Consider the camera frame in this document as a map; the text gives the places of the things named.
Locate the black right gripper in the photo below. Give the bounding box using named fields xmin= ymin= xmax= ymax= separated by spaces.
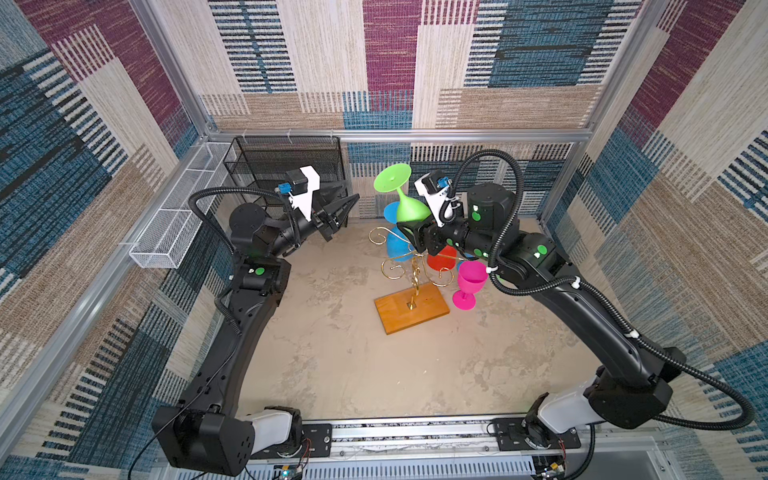
xmin=396 ymin=201 xmax=497 ymax=263

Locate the green wine glass back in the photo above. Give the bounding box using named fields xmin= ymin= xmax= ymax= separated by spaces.
xmin=374 ymin=163 xmax=431 ymax=223

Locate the pink wine glass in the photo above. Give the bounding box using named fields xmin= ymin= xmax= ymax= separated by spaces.
xmin=452 ymin=261 xmax=488 ymax=311

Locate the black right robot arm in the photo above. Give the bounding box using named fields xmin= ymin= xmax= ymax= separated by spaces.
xmin=397 ymin=149 xmax=755 ymax=449

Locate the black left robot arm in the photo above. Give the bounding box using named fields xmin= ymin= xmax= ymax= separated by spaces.
xmin=152 ymin=183 xmax=360 ymax=476

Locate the blue wine glass back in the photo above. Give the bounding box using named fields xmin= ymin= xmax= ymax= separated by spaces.
xmin=383 ymin=202 xmax=414 ymax=262

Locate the red wine glass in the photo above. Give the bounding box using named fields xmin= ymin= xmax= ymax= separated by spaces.
xmin=427 ymin=245 xmax=458 ymax=272

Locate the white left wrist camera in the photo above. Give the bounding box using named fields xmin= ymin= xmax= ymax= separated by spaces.
xmin=277 ymin=166 xmax=320 ymax=221

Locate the wooden rack base with gold wire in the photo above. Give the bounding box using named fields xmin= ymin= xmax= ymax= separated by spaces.
xmin=368 ymin=226 xmax=458 ymax=335

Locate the black wire shelf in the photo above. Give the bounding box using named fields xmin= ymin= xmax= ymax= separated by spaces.
xmin=223 ymin=136 xmax=351 ymax=197

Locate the white wire basket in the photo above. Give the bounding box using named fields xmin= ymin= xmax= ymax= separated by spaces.
xmin=129 ymin=142 xmax=229 ymax=269

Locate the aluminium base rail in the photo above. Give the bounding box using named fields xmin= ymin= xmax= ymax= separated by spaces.
xmin=151 ymin=414 xmax=683 ymax=479

